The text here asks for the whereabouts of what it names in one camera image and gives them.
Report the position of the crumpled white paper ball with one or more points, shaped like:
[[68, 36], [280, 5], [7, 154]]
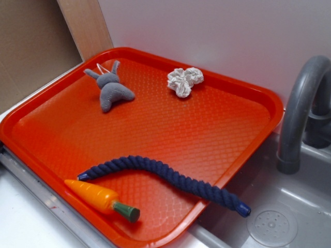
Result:
[[181, 81]]

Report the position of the orange plastic tray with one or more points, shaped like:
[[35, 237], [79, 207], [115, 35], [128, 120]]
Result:
[[62, 131]]

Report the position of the grey plush bunny toy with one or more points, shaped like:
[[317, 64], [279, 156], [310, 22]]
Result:
[[111, 90]]

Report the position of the orange plastic toy carrot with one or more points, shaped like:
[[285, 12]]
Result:
[[102, 199]]

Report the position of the light wooden board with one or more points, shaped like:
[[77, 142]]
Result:
[[87, 26]]

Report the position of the grey plastic toy sink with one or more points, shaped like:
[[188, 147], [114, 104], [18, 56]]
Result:
[[286, 210]]

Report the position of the grey plastic toy faucet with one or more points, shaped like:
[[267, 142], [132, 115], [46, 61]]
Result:
[[307, 114]]

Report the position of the brown cardboard panel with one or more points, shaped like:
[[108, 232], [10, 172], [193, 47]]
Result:
[[36, 47]]

